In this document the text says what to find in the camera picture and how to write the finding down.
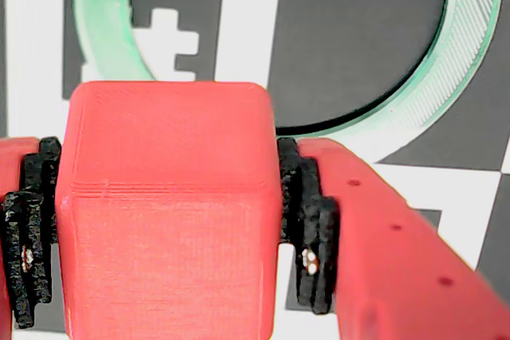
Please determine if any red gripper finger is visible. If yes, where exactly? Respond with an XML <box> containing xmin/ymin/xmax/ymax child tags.
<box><xmin>0</xmin><ymin>135</ymin><xmax>63</xmax><ymax>331</ymax></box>
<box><xmin>277</xmin><ymin>136</ymin><xmax>510</xmax><ymax>340</ymax></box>

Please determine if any red cube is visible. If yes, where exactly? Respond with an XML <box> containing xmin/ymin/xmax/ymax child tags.
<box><xmin>54</xmin><ymin>80</ymin><xmax>280</xmax><ymax>340</ymax></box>

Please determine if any black white marker board mat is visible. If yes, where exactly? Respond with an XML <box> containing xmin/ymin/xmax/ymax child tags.
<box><xmin>0</xmin><ymin>0</ymin><xmax>510</xmax><ymax>340</ymax></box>

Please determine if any green plastic ring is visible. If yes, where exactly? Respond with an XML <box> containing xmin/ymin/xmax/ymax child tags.
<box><xmin>73</xmin><ymin>0</ymin><xmax>504</xmax><ymax>164</ymax></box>

